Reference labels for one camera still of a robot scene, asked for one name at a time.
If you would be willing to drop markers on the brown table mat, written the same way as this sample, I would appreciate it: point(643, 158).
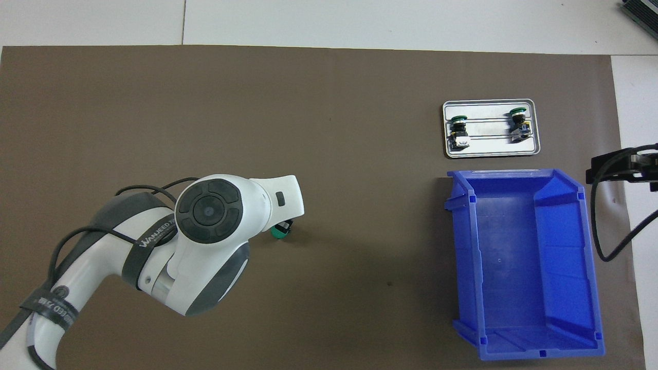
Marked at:
point(360, 154)

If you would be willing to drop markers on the grey ribbed metal device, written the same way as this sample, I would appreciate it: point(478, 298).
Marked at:
point(642, 13)

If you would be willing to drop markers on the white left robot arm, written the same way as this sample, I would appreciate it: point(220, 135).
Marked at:
point(216, 246)

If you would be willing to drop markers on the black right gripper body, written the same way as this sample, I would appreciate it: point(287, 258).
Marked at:
point(651, 169)

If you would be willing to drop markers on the green push button switch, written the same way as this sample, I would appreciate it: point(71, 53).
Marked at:
point(278, 234)
point(459, 131)
point(519, 125)

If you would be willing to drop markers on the silver metal tray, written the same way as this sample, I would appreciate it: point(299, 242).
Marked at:
point(488, 147)

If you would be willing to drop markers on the blue plastic storage bin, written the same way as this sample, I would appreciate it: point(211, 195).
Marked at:
point(509, 267)

